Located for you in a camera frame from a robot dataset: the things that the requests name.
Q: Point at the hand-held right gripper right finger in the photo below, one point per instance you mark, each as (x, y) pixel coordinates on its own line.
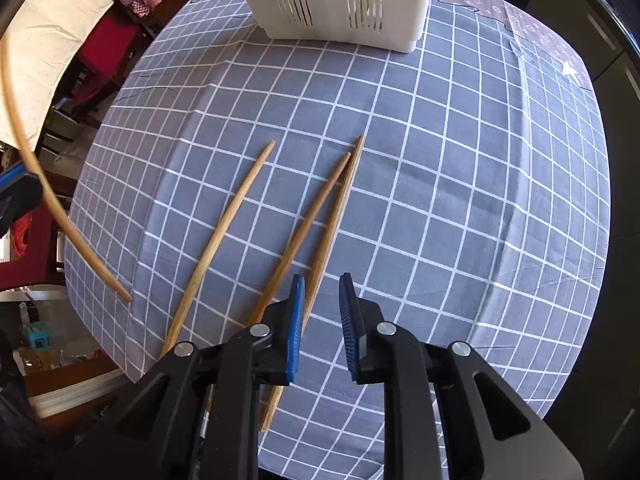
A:
(349, 330)

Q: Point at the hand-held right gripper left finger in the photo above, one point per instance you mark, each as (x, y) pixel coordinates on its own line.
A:
(295, 330)

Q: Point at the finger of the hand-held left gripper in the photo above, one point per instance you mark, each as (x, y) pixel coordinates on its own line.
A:
(17, 200)

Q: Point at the tan bamboo chopstick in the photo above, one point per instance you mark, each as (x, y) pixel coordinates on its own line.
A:
(338, 210)
(217, 247)
(307, 225)
(86, 253)

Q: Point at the small teal plastic stool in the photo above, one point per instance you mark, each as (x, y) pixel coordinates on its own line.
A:
(39, 336)

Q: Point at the grey checked tablecloth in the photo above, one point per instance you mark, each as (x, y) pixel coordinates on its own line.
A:
(450, 210)

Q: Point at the white hanging sheet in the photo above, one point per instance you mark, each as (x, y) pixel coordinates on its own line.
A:
(45, 25)

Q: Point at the mauve patterned tablecloth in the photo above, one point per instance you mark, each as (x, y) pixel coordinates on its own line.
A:
(480, 2)

